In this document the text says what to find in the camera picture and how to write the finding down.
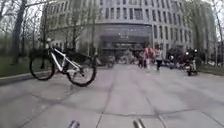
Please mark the grey stone kerb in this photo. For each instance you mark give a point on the grey stone kerb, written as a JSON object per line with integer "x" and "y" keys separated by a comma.
{"x": 15, "y": 78}

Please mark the group of people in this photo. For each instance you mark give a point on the group of people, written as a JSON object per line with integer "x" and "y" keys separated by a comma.
{"x": 150, "y": 56}

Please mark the white bicycle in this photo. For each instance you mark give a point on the white bicycle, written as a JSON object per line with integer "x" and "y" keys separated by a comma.
{"x": 63, "y": 65}

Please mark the robot's own part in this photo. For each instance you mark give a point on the robot's own part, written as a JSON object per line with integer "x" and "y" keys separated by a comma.
{"x": 138, "y": 124}
{"x": 73, "y": 124}

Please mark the grass strip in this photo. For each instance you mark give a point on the grass strip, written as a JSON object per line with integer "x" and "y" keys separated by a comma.
{"x": 13, "y": 66}

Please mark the grey stone slab pavement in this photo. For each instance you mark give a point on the grey stone slab pavement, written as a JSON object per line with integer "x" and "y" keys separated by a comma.
{"x": 133, "y": 96}

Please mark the motor scooter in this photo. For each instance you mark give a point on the motor scooter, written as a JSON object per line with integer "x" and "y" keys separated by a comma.
{"x": 190, "y": 65}

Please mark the row of bare trees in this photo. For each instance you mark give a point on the row of bare trees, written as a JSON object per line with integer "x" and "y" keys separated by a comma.
{"x": 18, "y": 30}

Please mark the large grey glass-fronted building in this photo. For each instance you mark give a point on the large grey glass-fronted building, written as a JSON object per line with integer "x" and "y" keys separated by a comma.
{"x": 126, "y": 20}

